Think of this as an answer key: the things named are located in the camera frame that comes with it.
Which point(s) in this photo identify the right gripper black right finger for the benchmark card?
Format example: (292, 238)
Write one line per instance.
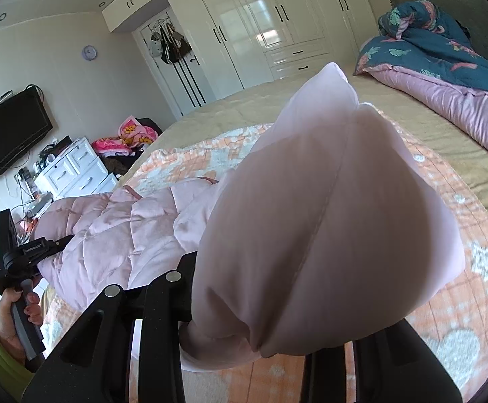
(393, 365)

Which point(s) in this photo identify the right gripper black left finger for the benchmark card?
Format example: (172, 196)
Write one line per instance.
(92, 361)

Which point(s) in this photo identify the pink quilted jacket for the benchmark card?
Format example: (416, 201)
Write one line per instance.
(324, 233)

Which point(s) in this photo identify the pink yellow clothes pile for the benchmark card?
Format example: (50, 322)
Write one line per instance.
(131, 135)

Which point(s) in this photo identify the white bedroom door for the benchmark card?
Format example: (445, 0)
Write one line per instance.
(183, 83)

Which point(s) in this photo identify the white drawer chest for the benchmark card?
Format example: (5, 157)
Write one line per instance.
(77, 171)

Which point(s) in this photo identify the bags hanging on door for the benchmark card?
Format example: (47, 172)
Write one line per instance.
(168, 44)

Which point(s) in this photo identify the blue pink floral quilt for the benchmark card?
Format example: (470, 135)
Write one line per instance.
(424, 52)

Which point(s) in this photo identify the white glossy wardrobe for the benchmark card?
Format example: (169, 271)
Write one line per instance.
(242, 43)

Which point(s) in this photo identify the black wall television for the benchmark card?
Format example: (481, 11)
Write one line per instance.
(24, 122)

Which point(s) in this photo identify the round wall clock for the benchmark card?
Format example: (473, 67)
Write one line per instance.
(89, 53)

